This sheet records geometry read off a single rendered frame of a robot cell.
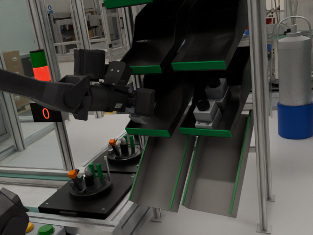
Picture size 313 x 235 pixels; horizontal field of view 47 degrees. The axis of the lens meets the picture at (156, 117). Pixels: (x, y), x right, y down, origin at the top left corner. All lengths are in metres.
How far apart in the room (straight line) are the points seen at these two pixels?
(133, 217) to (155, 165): 0.18
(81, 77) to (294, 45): 1.07
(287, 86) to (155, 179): 0.85
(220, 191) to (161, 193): 0.16
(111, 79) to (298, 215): 0.69
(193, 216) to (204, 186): 0.23
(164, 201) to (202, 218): 0.21
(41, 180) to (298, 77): 1.12
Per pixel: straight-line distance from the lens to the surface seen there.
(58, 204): 1.15
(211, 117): 0.84
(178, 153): 1.00
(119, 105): 0.81
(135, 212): 1.10
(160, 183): 1.00
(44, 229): 1.05
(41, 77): 1.26
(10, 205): 0.69
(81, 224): 1.04
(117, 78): 0.81
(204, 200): 0.95
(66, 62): 6.81
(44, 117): 1.30
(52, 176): 1.41
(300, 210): 1.19
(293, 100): 1.66
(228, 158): 0.97
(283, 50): 1.62
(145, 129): 0.90
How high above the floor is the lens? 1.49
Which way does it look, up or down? 17 degrees down
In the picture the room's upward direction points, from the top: 8 degrees counter-clockwise
